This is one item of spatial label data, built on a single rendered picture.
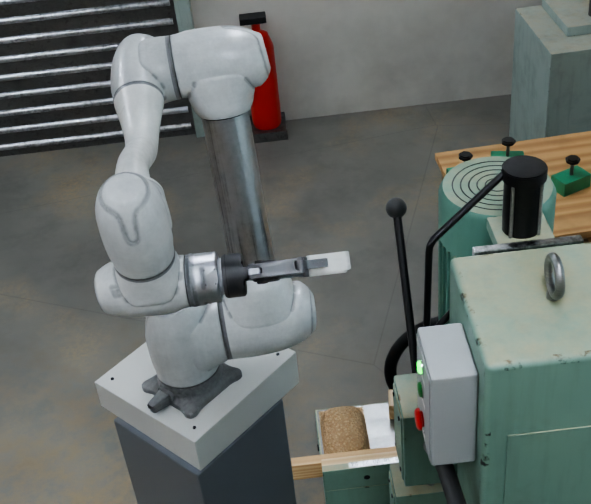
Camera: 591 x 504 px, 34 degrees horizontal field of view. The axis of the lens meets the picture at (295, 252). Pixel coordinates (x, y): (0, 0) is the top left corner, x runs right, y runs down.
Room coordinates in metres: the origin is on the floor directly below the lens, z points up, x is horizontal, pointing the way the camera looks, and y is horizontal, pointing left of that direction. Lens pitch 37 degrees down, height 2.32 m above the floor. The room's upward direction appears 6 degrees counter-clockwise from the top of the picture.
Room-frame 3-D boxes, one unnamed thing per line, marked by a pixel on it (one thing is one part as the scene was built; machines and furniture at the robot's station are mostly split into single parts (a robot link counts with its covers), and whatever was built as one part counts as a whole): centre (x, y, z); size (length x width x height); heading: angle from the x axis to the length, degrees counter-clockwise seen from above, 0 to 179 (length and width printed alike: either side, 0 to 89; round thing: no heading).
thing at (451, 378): (0.90, -0.18, 1.40); 0.10 x 0.06 x 0.16; 0
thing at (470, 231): (1.22, -0.32, 1.35); 0.18 x 0.18 x 0.31
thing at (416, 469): (1.00, -0.16, 1.23); 0.09 x 0.08 x 0.15; 0
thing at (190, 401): (1.70, 0.30, 0.72); 0.22 x 0.18 x 0.06; 135
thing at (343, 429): (1.30, -0.06, 0.92); 0.14 x 0.09 x 0.04; 0
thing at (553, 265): (0.93, -0.32, 1.55); 0.06 x 0.02 x 0.07; 0
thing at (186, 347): (1.72, 0.28, 0.86); 0.18 x 0.16 x 0.22; 94
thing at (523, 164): (1.08, -0.32, 1.54); 0.08 x 0.08 x 0.17; 0
